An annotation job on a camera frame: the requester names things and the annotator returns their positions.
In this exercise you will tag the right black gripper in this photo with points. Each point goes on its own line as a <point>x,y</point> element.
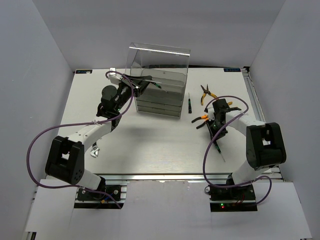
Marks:
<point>211,131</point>

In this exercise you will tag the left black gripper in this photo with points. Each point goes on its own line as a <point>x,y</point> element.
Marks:
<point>143,84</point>

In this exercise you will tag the green black screwdriver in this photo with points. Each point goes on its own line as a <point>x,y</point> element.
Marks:
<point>189,104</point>
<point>219,150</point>
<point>156,83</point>

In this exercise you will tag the clear plastic drawer cabinet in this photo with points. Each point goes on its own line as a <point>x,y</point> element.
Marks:
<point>155,100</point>

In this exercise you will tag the clear hinged cabinet lid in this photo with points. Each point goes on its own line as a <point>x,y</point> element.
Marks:
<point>168,65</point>

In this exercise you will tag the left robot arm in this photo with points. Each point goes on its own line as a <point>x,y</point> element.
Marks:
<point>66,158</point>

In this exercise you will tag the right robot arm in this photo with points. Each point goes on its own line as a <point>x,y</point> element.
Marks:
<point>232,120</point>

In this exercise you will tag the right blue label sticker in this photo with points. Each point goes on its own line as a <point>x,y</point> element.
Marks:
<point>232,70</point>

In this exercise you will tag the blue label sticker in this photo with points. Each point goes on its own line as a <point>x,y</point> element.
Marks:
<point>83,71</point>
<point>232,70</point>

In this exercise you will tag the left blue label sticker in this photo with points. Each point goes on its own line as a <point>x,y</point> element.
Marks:
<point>83,71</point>

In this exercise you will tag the silver adjustable wrench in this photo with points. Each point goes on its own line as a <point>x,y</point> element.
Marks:
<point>95,150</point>

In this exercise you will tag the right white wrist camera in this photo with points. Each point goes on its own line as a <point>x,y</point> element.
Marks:
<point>211,113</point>

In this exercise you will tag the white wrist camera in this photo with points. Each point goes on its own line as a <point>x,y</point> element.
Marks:
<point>211,113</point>
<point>113,76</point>

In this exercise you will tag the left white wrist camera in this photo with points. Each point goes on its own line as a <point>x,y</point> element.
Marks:
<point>113,76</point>

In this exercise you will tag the yellow handled needle-nose pliers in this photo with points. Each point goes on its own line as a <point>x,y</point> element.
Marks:
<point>206,92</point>

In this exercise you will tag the right aluminium rail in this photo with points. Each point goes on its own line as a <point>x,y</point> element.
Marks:
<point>255,100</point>

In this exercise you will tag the aluminium rail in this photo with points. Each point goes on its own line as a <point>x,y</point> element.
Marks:
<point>255,100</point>
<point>153,177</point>

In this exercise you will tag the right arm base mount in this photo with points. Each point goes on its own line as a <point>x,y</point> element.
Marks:
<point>236,199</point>

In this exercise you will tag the front aluminium rail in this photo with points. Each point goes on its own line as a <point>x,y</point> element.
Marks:
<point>153,177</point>

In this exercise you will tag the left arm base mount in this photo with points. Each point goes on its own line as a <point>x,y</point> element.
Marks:
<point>89,200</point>

